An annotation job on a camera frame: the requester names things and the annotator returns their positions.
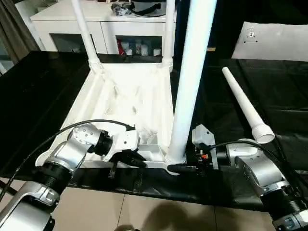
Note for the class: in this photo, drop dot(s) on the white plastic table top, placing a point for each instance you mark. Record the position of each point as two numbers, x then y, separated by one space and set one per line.
120 96

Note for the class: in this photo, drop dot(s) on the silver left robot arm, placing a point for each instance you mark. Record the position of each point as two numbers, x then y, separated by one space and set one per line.
65 154

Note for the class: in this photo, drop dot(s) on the small white cup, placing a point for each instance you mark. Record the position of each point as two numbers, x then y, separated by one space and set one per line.
129 51
156 51

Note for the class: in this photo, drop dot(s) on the black table mat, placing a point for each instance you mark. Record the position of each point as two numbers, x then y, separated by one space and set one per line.
36 96

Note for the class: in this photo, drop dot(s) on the red packet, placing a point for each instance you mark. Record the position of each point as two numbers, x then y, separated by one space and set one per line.
120 47

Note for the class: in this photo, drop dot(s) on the black cabinet with gold label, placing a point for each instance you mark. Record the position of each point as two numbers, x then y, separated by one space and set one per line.
226 24

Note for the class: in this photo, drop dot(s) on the white sideboard cabinet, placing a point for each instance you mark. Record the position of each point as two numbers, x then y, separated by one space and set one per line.
60 26

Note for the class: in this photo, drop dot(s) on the black bundle in plastic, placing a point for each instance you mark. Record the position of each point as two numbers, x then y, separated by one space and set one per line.
120 10

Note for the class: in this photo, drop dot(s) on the grey round bag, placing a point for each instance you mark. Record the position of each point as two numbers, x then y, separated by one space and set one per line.
146 7

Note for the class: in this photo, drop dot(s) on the grey curtain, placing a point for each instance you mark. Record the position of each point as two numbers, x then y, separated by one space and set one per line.
14 29

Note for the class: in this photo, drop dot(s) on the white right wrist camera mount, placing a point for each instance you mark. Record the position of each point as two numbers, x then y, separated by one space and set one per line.
202 134

